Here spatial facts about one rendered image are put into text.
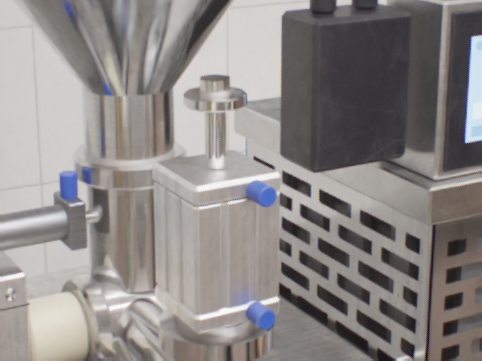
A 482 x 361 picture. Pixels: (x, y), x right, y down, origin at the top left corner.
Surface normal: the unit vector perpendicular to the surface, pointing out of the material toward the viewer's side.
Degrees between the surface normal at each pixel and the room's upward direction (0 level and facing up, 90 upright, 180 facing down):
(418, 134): 90
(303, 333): 0
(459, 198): 90
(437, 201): 90
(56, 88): 90
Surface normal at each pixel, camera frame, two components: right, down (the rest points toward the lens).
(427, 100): -0.87, 0.15
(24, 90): 0.49, 0.26
